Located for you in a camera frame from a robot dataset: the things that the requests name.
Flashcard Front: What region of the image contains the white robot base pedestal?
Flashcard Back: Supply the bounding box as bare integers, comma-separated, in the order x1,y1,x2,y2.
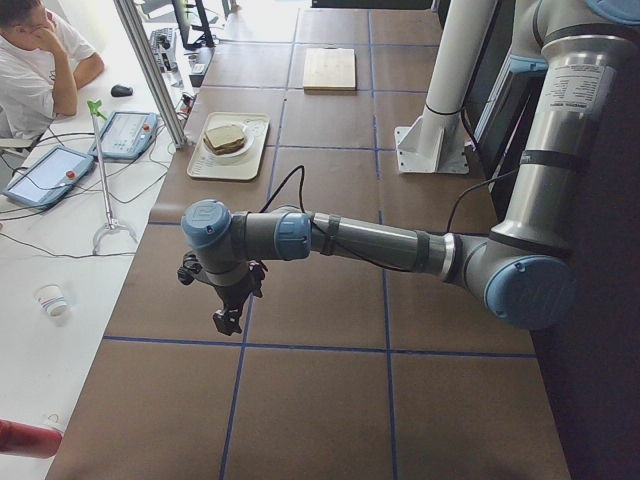
395,1,473,174

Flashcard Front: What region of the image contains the teach pendant tablet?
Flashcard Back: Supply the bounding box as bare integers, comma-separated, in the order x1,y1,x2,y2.
2,146,94,209
92,111,158,163

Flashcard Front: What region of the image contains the near teach pendant tablet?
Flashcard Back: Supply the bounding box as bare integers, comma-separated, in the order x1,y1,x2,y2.
2,146,94,209

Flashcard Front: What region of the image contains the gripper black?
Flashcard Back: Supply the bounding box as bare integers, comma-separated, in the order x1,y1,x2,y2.
207,272,255,335

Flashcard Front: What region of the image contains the wooden cutting board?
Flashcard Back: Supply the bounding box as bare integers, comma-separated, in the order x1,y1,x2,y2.
302,48,357,91

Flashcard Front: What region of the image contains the seated person white shirt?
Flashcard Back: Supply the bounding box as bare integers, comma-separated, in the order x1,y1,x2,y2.
1,1,104,139

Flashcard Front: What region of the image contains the black monitor stand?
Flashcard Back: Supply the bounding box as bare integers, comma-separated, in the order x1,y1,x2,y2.
172,0,215,51

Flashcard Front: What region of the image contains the white round plate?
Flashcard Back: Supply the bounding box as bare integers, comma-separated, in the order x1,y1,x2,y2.
204,124,253,157

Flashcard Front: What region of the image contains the red bottle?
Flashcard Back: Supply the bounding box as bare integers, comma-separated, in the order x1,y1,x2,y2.
1,420,62,458

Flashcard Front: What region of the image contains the green handled reacher grabber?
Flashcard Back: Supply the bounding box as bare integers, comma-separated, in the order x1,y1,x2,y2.
87,100,138,255

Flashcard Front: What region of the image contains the cream bear serving tray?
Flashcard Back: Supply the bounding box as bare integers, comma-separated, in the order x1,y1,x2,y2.
186,112,270,181

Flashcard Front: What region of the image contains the paper cup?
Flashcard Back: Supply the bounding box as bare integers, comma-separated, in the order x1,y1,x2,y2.
34,284,69,318

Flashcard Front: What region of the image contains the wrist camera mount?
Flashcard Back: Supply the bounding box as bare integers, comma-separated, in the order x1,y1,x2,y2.
177,251,202,286

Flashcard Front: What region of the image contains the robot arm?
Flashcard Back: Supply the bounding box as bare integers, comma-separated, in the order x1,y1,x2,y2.
177,1,639,335

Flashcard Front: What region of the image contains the black computer mouse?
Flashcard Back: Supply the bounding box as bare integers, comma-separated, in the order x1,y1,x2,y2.
110,84,133,98

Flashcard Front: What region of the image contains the far teach pendant tablet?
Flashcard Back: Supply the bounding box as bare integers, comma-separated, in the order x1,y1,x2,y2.
92,111,158,163

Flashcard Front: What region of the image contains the aluminium frame post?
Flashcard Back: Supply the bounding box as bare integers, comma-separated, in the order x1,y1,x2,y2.
113,0,187,150

